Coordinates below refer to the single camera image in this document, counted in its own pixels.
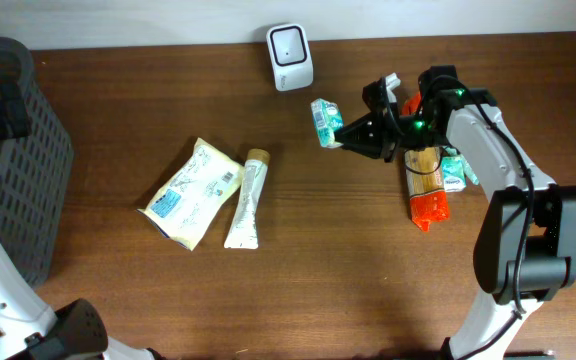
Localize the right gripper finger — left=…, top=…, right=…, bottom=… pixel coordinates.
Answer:
left=334, top=113, right=374, bottom=143
left=342, top=140, right=383, bottom=159

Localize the orange spaghetti pack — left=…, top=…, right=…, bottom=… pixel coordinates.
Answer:
left=400, top=92, right=452, bottom=233

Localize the small teal tissue pack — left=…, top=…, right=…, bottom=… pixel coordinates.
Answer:
left=310, top=98, right=344, bottom=149

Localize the kleenex tissue pocket pack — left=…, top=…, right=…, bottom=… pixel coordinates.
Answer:
left=441, top=156, right=467, bottom=192

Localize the teal wet wipes pack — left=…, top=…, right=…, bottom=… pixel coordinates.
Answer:
left=444, top=146, right=480, bottom=186

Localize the white beige tube pack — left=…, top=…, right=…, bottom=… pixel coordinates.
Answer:
left=224, top=149, right=270, bottom=250

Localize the white cream food pouch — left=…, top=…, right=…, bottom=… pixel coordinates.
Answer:
left=140, top=138, right=244, bottom=251

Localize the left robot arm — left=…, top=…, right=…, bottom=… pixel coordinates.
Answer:
left=0, top=65, right=160, bottom=359

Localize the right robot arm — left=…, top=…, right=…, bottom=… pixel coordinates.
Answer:
left=335, top=65, right=576, bottom=359

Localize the white barcode scanner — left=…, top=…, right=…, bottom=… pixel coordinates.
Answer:
left=266, top=24, right=314, bottom=92

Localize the grey plastic basket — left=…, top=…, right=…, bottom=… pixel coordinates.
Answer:
left=0, top=37, right=74, bottom=289

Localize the right black cable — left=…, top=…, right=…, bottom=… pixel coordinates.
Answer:
left=377, top=74, right=537, bottom=359

